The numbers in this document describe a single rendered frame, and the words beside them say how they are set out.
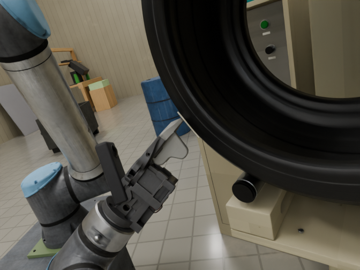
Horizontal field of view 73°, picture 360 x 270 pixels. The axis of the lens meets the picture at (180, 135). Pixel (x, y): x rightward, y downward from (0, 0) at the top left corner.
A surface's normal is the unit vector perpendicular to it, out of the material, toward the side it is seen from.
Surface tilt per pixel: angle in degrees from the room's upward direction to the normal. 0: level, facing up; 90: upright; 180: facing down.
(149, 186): 70
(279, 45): 90
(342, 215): 0
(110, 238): 84
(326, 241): 0
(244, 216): 90
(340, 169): 5
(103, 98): 90
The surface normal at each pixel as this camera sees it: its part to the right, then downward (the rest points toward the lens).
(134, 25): -0.11, 0.35
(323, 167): -0.23, -0.92
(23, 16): 0.42, 0.61
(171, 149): -0.04, -0.05
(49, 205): 0.31, 0.28
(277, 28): -0.59, 0.40
